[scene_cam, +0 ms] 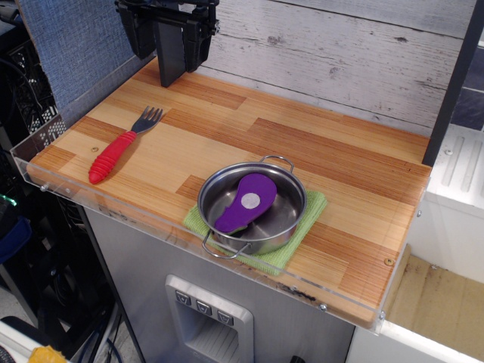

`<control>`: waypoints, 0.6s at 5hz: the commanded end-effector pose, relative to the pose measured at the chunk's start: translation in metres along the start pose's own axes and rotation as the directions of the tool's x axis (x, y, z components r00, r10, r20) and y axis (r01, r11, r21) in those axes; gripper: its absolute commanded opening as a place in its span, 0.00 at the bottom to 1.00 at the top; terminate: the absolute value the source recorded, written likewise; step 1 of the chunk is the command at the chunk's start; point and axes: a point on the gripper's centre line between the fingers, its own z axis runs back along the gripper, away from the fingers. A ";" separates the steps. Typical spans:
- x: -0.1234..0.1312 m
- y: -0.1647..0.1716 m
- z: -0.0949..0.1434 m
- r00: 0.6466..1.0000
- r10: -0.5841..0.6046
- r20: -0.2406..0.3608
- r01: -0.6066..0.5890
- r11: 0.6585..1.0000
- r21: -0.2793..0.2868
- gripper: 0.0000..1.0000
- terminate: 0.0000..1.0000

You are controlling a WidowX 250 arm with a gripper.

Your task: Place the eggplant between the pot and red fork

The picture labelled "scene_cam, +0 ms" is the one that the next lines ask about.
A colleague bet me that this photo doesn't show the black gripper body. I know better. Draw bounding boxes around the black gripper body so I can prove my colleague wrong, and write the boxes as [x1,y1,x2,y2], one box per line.
[115,1,220,37]

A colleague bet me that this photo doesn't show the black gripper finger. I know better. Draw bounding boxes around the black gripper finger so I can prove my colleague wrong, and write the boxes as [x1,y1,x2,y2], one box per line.
[182,23,212,73]
[119,8,156,59]

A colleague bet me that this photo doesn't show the purple toy eggplant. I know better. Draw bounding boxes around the purple toy eggplant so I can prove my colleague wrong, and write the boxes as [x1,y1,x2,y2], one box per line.
[214,173,277,234]

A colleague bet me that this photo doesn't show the silver steel pot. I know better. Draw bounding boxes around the silver steel pot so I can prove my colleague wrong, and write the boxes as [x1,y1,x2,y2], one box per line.
[197,155,309,259]

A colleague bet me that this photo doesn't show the blue fabric panel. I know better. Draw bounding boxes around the blue fabric panel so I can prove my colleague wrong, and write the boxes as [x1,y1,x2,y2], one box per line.
[17,0,149,126]

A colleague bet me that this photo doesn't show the black plastic crate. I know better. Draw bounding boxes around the black plastic crate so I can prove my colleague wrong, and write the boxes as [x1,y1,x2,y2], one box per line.
[4,40,58,134]

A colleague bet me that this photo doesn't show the green cloth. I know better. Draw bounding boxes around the green cloth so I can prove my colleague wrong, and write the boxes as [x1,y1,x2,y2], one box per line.
[183,191,327,276]

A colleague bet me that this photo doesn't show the clear acrylic table guard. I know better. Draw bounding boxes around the clear acrylic table guard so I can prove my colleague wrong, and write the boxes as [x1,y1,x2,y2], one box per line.
[12,110,430,330]

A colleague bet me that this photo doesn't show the silver toy fridge dispenser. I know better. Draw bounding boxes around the silver toy fridge dispenser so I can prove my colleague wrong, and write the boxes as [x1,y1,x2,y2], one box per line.
[165,275,255,362]

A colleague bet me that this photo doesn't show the red handled fork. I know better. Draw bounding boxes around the red handled fork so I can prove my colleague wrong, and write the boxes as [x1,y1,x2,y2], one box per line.
[88,107,163,185]

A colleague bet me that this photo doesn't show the black vertical post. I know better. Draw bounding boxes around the black vertical post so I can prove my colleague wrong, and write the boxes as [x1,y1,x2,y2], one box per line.
[422,0,483,166]

